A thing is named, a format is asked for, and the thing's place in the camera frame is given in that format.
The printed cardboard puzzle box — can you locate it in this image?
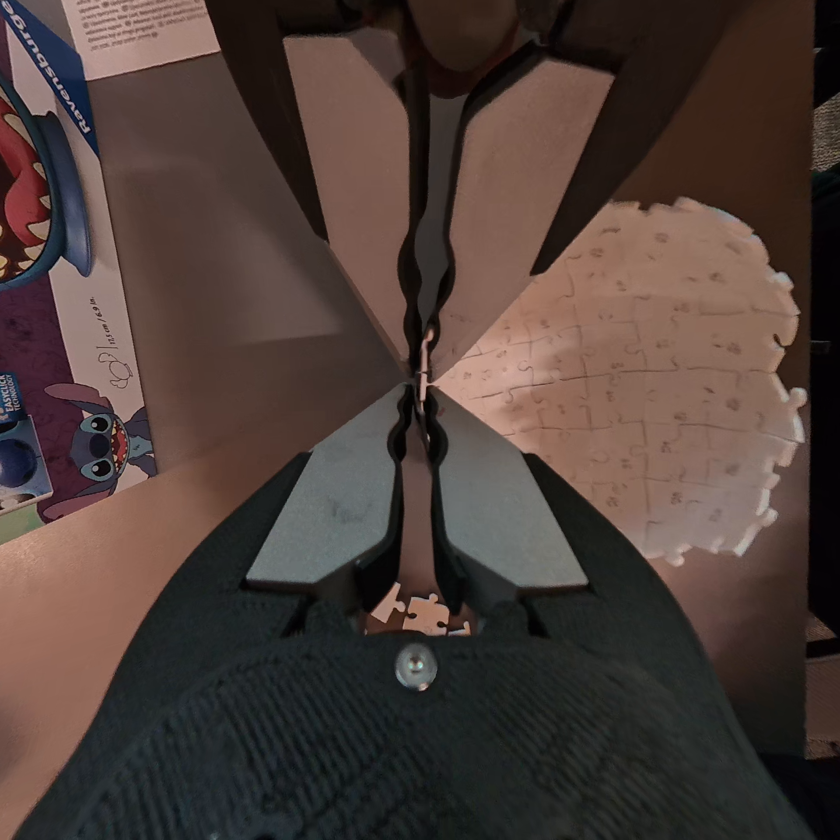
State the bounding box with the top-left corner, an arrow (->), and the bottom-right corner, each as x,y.
0,0 -> 221,546

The curved puzzle piece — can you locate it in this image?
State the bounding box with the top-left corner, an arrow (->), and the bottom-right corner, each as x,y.
415,327 -> 439,403

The half-built puzzle ball shell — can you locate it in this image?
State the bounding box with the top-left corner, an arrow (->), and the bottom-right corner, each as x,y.
433,197 -> 808,567

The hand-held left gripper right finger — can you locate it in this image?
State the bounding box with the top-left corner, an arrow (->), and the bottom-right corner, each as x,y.
425,384 -> 590,621

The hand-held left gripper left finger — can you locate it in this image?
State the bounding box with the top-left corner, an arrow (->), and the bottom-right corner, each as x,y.
245,382 -> 417,616

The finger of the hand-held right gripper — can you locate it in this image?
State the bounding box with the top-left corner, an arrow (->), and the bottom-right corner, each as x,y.
428,45 -> 619,380
281,34 -> 429,378

